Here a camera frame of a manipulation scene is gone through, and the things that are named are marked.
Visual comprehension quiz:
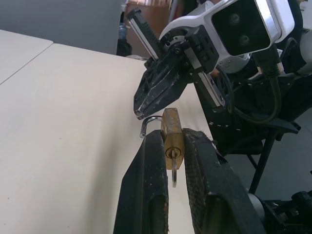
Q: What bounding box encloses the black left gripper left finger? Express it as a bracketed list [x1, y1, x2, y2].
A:
[113, 129, 170, 234]

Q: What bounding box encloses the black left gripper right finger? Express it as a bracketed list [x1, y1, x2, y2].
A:
[182, 128, 267, 234]

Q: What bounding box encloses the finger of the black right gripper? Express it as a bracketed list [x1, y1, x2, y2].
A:
[133, 51, 182, 112]
[136, 62, 194, 120]

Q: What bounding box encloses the silver key with ring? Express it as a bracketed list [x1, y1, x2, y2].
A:
[170, 149, 179, 188]

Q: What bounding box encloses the brass padlock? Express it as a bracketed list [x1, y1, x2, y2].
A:
[140, 108, 185, 170]

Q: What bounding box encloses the clear plastic water bottle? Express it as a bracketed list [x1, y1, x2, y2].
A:
[118, 21, 127, 40]

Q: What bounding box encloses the brown cardboard box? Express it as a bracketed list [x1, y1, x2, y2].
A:
[125, 0, 173, 58]

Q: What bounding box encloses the black office chair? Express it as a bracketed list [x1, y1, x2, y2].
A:
[192, 36, 312, 194]

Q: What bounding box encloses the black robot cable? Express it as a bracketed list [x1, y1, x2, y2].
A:
[214, 43, 285, 123]

